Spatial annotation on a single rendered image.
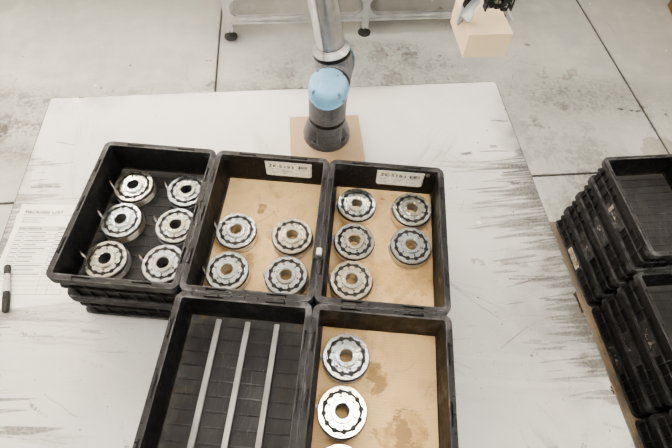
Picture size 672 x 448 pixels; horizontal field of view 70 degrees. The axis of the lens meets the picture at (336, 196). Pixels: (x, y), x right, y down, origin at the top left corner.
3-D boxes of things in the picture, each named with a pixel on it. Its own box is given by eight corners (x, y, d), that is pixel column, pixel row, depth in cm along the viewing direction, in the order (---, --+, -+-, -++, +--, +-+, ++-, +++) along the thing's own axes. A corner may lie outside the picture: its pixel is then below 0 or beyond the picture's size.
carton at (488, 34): (450, 21, 142) (456, -2, 136) (489, 20, 143) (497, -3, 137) (462, 57, 133) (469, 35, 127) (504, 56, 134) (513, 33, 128)
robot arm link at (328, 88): (304, 124, 147) (304, 91, 136) (312, 94, 154) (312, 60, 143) (343, 130, 146) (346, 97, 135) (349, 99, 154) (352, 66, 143)
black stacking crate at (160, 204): (122, 168, 138) (107, 142, 128) (224, 176, 137) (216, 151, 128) (67, 298, 116) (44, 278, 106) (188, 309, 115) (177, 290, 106)
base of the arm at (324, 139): (300, 119, 161) (300, 98, 153) (345, 115, 163) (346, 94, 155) (306, 154, 153) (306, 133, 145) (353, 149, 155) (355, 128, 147)
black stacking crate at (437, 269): (329, 185, 136) (330, 160, 127) (434, 194, 136) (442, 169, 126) (314, 320, 114) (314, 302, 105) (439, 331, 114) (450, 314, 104)
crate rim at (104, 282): (109, 146, 130) (106, 140, 128) (218, 155, 129) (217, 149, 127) (47, 282, 108) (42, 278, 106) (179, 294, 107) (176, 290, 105)
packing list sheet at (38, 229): (16, 205, 143) (15, 204, 142) (96, 200, 144) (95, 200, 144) (-21, 311, 125) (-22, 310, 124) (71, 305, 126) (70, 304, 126)
